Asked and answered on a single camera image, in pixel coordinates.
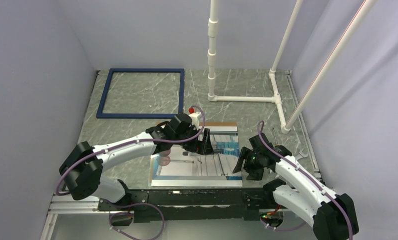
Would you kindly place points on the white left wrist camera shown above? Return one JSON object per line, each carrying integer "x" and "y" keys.
{"x": 196, "y": 116}

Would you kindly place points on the silver open-end wrench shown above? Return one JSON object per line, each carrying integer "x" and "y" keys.
{"x": 301, "y": 155}

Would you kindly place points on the brown frame backing board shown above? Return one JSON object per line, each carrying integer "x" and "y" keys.
{"x": 226, "y": 126}

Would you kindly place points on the yellow black screwdriver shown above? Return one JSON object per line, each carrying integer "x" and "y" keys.
{"x": 275, "y": 137}

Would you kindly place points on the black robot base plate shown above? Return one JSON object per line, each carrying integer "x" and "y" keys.
{"x": 194, "y": 204}

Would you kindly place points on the aluminium rail frame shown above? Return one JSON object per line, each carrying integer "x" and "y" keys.
{"x": 158, "y": 93}

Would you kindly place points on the glossy printed photo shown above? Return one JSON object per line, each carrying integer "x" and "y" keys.
{"x": 186, "y": 169}

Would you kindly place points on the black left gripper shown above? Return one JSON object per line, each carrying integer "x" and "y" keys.
{"x": 201, "y": 147}

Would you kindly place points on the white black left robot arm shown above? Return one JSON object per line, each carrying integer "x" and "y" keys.
{"x": 82, "y": 170}

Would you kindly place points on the blue photo frame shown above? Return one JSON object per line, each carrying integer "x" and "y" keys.
{"x": 101, "y": 115}

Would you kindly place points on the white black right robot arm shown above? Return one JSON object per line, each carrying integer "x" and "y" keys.
{"x": 331, "y": 216}

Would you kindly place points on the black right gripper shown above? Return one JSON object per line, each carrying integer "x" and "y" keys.
{"x": 253, "y": 174}

